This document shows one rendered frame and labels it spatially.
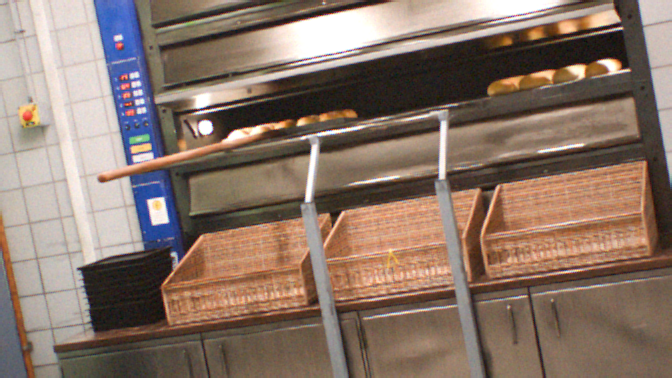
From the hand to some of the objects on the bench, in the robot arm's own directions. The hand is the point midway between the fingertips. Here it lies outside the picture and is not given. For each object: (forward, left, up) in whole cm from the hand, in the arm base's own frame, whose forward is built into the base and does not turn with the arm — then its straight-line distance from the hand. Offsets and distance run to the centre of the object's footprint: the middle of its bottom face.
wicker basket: (+62, +96, -138) cm, 179 cm away
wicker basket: (+2, +97, -138) cm, 168 cm away
